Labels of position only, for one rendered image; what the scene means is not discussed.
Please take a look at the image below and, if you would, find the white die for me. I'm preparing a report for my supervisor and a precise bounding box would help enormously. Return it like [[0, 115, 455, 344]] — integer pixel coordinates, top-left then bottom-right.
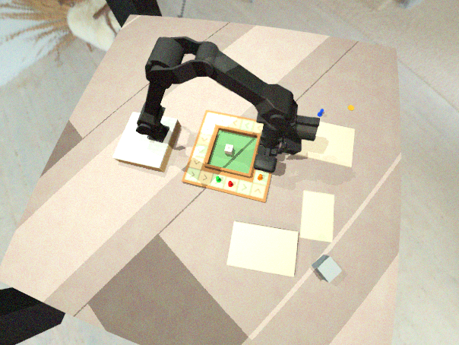
[[224, 144, 233, 155]]

